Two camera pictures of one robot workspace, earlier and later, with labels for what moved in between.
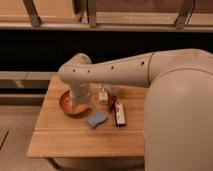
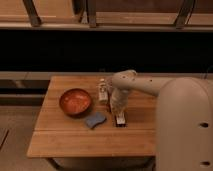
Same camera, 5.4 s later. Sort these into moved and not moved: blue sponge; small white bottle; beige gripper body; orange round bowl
Moved: beige gripper body
Not moved: blue sponge; small white bottle; orange round bowl
